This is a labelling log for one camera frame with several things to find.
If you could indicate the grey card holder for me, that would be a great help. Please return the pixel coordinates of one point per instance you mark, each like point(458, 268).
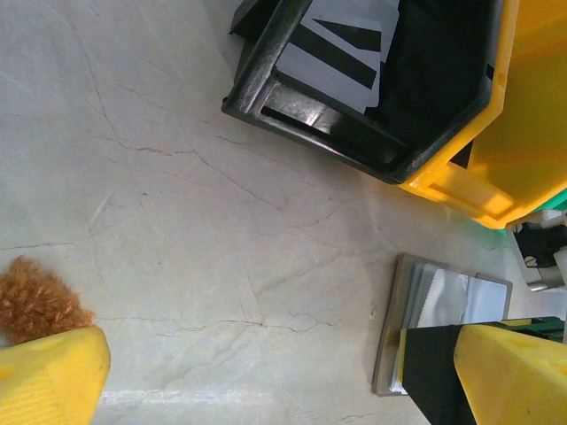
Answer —
point(443, 292)

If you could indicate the black plastic bin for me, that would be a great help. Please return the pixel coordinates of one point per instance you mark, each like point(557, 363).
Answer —
point(259, 66)

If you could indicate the yellow plastic bin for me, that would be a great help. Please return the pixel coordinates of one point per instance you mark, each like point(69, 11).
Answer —
point(522, 88)

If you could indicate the white cards stack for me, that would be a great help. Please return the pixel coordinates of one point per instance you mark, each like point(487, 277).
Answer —
point(354, 9)

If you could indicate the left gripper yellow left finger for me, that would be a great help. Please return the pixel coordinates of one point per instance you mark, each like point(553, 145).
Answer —
point(48, 380)

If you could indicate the orange plush toy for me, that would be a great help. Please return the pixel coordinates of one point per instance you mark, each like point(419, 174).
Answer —
point(35, 301)

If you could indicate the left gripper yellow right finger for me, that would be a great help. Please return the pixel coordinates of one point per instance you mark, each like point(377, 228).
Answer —
point(509, 380)

